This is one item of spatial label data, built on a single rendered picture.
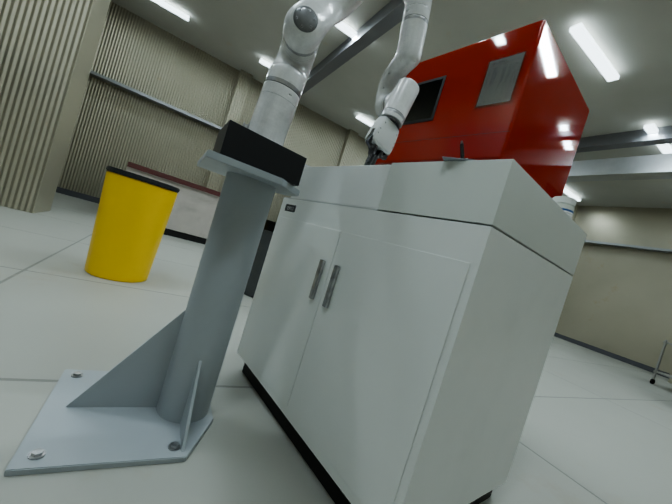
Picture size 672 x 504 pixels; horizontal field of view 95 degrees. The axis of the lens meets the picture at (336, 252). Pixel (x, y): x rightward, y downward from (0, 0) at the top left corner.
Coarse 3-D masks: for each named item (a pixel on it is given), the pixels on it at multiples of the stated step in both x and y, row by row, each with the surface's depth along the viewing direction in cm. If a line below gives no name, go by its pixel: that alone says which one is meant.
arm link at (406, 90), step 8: (400, 80) 108; (408, 80) 106; (400, 88) 106; (408, 88) 106; (416, 88) 107; (392, 96) 107; (400, 96) 105; (408, 96) 106; (416, 96) 109; (384, 104) 111; (392, 104) 105; (400, 104) 105; (408, 104) 106; (400, 112) 105; (408, 112) 108
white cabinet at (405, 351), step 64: (320, 256) 109; (384, 256) 86; (448, 256) 71; (512, 256) 74; (256, 320) 134; (320, 320) 101; (384, 320) 81; (448, 320) 68; (512, 320) 82; (256, 384) 130; (320, 384) 94; (384, 384) 77; (448, 384) 68; (512, 384) 91; (320, 448) 88; (384, 448) 73; (448, 448) 74; (512, 448) 103
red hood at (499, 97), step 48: (480, 48) 147; (528, 48) 129; (432, 96) 162; (480, 96) 141; (528, 96) 130; (576, 96) 158; (432, 144) 156; (480, 144) 136; (528, 144) 139; (576, 144) 171
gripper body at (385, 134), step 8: (376, 120) 106; (384, 120) 104; (392, 120) 106; (376, 128) 104; (384, 128) 104; (392, 128) 106; (368, 136) 107; (376, 136) 103; (384, 136) 105; (392, 136) 107; (376, 144) 105; (384, 144) 106; (392, 144) 108; (384, 152) 108
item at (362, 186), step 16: (304, 176) 130; (320, 176) 121; (336, 176) 113; (352, 176) 105; (368, 176) 99; (384, 176) 93; (304, 192) 127; (320, 192) 118; (336, 192) 110; (352, 192) 103; (368, 192) 97
